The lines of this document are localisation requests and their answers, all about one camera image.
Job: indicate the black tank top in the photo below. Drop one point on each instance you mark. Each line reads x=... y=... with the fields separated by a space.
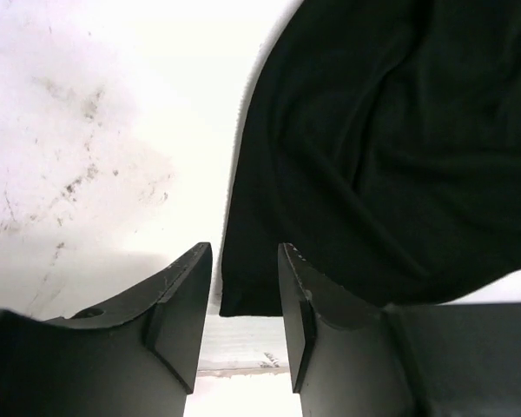
x=383 y=141

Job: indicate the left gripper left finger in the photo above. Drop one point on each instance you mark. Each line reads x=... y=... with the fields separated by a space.
x=135 y=354

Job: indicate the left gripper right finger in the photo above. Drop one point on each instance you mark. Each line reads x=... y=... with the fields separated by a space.
x=350 y=358

